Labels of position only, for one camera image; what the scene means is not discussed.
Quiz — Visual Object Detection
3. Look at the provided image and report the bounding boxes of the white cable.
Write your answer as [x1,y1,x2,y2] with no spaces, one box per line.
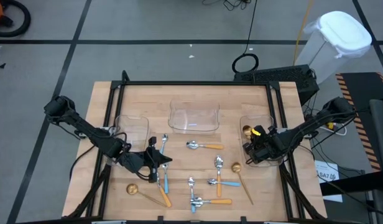
[321,123,348,137]

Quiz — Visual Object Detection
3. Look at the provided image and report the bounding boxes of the white lidded trash can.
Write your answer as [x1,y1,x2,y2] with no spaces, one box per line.
[295,11,373,85]

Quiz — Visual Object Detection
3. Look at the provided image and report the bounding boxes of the black vacuum hose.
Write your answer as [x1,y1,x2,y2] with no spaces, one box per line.
[0,0,32,39]

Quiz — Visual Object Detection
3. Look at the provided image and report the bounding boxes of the clear plastic bin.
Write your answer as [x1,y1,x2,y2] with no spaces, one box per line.
[239,114,284,169]
[167,99,221,134]
[106,114,150,169]

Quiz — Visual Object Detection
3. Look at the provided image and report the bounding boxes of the black metal beam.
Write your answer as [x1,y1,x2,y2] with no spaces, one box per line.
[318,179,383,197]

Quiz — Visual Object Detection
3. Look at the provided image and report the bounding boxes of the black computer tower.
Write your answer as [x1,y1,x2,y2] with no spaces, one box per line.
[233,63,320,107]

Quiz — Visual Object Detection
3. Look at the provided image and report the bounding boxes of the black hanging cable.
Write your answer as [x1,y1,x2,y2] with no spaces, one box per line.
[231,0,260,74]

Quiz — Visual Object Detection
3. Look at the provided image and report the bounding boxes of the white paper label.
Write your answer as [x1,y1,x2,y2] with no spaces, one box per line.
[315,159,344,203]

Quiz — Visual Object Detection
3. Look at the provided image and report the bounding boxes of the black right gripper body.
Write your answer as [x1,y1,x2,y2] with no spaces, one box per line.
[242,124,278,165]

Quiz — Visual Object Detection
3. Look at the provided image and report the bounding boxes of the hazard striped black mat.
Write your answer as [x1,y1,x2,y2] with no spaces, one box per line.
[335,72,383,172]

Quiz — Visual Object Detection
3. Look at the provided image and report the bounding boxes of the yellow hanging cable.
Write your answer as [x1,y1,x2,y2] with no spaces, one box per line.
[292,0,314,66]

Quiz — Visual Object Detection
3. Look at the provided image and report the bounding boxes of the tangled black cable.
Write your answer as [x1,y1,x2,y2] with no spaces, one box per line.
[201,0,252,12]

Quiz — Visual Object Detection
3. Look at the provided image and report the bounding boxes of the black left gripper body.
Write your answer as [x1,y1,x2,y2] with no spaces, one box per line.
[128,136,159,184]

